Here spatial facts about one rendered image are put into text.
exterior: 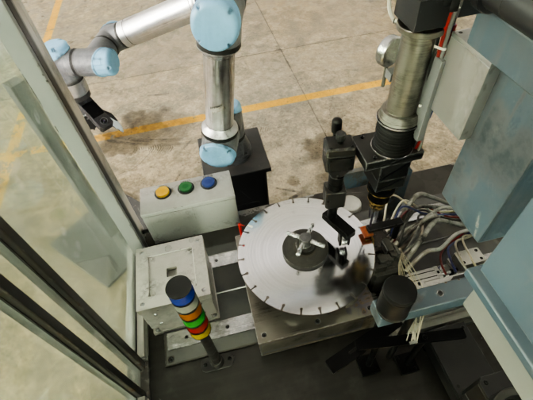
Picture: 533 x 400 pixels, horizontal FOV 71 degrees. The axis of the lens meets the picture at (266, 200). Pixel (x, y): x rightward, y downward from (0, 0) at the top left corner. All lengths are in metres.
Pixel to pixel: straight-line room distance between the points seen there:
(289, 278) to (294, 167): 1.62
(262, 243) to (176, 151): 1.83
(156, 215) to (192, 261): 0.22
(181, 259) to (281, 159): 1.60
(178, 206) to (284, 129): 1.71
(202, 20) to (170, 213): 0.53
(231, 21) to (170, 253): 0.59
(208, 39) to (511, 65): 0.67
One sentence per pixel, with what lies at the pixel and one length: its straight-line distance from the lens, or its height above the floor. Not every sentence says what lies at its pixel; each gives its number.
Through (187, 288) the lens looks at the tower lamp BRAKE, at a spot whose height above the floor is 1.16.
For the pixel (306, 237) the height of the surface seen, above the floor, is 1.00.
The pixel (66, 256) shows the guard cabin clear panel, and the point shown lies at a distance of 0.77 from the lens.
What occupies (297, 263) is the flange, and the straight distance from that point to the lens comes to 0.89.
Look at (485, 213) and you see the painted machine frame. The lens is 0.64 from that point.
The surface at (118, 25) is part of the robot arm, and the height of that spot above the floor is 1.26.
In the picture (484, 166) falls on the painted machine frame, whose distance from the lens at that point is 0.62.
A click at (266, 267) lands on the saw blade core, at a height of 0.95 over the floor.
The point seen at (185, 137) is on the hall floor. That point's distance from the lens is 2.79.
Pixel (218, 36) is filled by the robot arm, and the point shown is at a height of 1.31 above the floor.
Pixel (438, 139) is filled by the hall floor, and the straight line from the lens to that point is 2.79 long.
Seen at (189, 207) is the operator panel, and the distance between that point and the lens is 1.13.
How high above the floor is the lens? 1.73
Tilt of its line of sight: 50 degrees down
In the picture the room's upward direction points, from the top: 6 degrees counter-clockwise
